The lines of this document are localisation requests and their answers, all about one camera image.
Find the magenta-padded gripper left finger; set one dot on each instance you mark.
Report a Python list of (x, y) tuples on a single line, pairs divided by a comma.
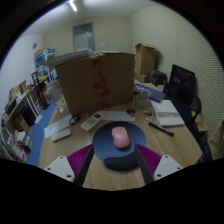
[(61, 166)]

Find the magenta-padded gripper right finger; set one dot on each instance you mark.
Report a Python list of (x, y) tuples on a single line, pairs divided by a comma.
[(165, 166)]

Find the pink computer mouse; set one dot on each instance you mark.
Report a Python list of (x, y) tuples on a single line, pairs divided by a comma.
[(120, 137)]

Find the blue mouse pad, black wrist rest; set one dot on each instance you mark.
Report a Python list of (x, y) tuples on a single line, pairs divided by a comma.
[(103, 140)]

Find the black marker pen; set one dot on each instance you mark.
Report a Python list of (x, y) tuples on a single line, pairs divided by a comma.
[(161, 128)]

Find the white printed paper sheet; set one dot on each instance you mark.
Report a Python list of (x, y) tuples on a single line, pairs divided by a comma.
[(56, 126)]

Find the white book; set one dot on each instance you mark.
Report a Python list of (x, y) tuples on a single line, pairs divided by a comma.
[(166, 113)]

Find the white remote control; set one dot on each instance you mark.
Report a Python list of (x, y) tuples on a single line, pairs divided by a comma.
[(91, 122)]

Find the wooden chair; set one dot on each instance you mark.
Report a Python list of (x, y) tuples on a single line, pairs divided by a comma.
[(216, 140)]

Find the plain white paper sheet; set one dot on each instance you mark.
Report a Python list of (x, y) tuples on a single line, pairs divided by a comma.
[(116, 116)]

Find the clear glass jar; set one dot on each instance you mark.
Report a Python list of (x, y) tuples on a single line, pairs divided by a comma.
[(57, 96)]

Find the cluttered wooden side desk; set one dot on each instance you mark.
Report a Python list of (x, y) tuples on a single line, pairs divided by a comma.
[(23, 103)]

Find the blue flat box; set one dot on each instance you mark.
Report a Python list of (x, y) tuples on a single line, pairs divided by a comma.
[(150, 91)]

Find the black computer monitor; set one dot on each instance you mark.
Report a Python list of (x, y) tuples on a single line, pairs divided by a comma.
[(181, 83)]

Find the dark bag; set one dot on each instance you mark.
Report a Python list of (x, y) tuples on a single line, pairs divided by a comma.
[(156, 78)]

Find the large brown cardboard box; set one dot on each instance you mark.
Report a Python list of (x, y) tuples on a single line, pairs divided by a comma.
[(93, 81)]

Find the blue and white display cabinet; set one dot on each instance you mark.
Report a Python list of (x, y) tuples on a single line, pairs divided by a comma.
[(43, 61)]

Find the tall open cardboard box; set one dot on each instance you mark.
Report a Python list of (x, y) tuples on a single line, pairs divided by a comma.
[(145, 60)]

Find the grey flat sheets stack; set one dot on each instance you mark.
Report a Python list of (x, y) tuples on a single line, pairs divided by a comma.
[(70, 57)]

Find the grey door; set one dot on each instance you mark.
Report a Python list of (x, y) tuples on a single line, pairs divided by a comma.
[(84, 36)]

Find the ceiling strip light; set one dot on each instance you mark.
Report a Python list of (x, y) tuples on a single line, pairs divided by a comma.
[(72, 5)]

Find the round wall clock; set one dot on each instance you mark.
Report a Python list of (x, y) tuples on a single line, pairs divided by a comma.
[(34, 45)]

